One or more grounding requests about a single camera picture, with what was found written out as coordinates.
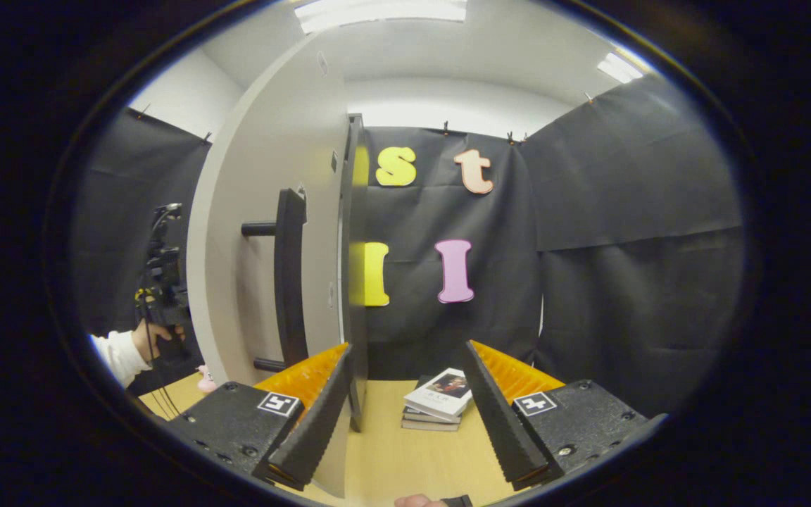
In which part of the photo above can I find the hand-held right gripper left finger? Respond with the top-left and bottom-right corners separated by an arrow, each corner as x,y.
165,342 -> 354,492

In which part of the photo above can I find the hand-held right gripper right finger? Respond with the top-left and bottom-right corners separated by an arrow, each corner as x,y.
463,339 -> 667,492

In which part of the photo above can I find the black door handle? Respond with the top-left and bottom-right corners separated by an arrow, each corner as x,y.
241,187 -> 308,373

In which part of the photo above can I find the beige cabinet door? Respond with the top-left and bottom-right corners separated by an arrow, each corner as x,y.
187,34 -> 351,499

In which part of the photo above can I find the white book with portrait cover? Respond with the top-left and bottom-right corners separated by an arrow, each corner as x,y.
403,368 -> 474,418

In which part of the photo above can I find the grey book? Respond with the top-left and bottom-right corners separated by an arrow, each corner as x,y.
401,417 -> 461,432
403,405 -> 463,425

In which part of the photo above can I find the black backdrop cloth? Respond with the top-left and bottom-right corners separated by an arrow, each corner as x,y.
71,73 -> 746,418

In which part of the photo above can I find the long ceiling light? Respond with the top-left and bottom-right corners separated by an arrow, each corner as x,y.
293,0 -> 468,34

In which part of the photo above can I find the small ceiling light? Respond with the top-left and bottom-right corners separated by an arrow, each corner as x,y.
597,51 -> 646,84

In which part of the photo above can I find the black cable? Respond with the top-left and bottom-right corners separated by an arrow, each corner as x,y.
139,356 -> 182,420

